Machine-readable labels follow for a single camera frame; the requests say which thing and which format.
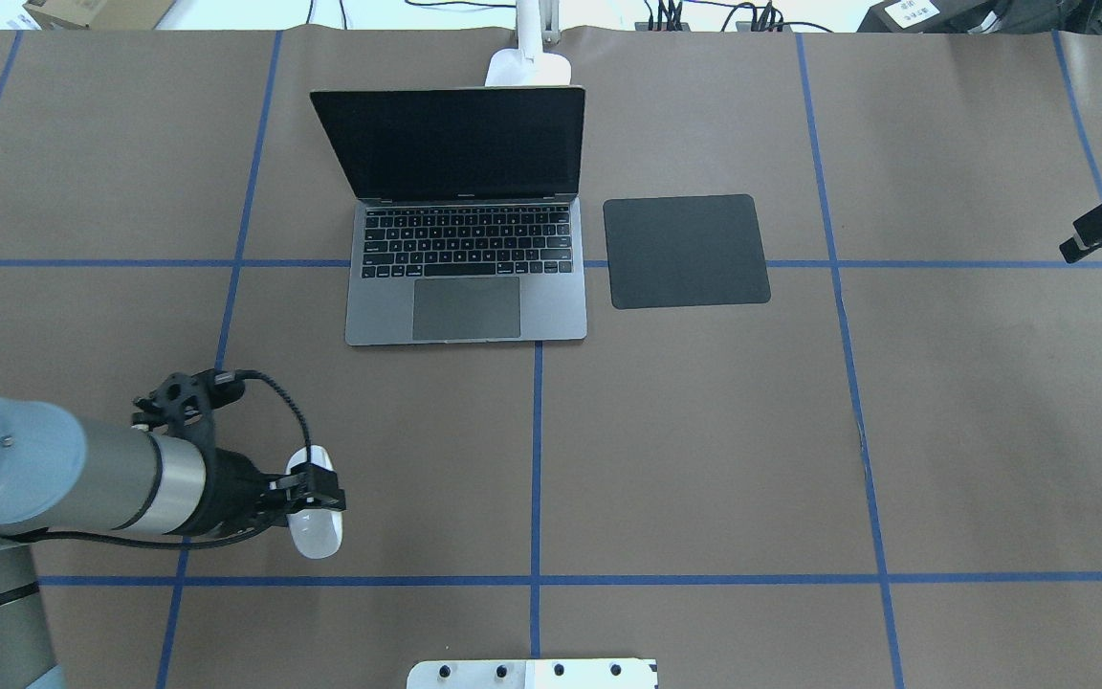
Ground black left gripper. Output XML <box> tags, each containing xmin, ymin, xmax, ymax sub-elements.
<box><xmin>134</xmin><ymin>370</ymin><xmax>345</xmax><ymax>537</ymax></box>

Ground white computer mouse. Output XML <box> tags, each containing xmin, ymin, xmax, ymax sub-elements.
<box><xmin>285</xmin><ymin>444</ymin><xmax>342</xmax><ymax>560</ymax></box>

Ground grey laptop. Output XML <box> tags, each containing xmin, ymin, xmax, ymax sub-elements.
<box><xmin>310</xmin><ymin>84</ymin><xmax>587</xmax><ymax>347</ymax></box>

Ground black mouse pad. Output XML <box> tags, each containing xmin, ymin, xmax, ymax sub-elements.
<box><xmin>603</xmin><ymin>193</ymin><xmax>771</xmax><ymax>310</ymax></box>

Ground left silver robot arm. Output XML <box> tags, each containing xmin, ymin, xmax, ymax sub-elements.
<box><xmin>0</xmin><ymin>369</ymin><xmax>345</xmax><ymax>688</ymax></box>

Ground black power strip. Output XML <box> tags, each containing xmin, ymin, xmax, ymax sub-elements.
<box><xmin>630</xmin><ymin>1</ymin><xmax>792</xmax><ymax>33</ymax></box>

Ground cardboard box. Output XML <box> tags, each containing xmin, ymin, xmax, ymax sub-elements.
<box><xmin>22</xmin><ymin>1</ymin><xmax>175</xmax><ymax>31</ymax></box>

